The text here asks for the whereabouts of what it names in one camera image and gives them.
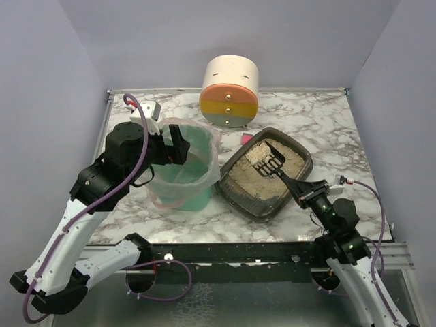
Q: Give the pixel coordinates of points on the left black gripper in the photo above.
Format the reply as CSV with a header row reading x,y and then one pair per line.
x,y
174,151

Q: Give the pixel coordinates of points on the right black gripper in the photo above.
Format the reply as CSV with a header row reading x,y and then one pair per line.
x,y
312,193

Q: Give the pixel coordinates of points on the black slotted litter scoop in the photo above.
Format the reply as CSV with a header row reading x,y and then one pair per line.
x,y
273,165

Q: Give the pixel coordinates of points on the dark litter box tray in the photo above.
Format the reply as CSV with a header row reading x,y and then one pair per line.
x,y
256,197

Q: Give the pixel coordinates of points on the clumped litter lump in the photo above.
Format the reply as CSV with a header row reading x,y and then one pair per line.
x,y
259,154

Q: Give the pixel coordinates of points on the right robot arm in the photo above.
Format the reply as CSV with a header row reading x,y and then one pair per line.
x,y
347,254

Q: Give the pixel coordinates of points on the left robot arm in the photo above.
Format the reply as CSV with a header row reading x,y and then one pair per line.
x,y
58,281

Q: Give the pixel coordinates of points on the round three-drawer storage box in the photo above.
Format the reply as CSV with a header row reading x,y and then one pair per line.
x,y
229,95

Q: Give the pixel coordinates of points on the clear plastic bag liner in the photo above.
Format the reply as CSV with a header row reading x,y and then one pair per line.
x,y
204,180

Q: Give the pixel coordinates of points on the green bucket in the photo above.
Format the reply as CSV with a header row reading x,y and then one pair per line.
x,y
190,194

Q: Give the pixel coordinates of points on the small pink object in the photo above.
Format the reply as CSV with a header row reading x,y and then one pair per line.
x,y
246,138

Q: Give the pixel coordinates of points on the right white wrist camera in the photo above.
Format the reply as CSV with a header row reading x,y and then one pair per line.
x,y
339,183

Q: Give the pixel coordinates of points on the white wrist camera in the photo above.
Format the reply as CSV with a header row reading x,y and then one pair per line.
x,y
151,110
339,183

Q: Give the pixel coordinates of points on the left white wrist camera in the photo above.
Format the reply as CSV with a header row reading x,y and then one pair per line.
x,y
151,110

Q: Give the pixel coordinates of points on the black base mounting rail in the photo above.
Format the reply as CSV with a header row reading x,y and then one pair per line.
x,y
232,262

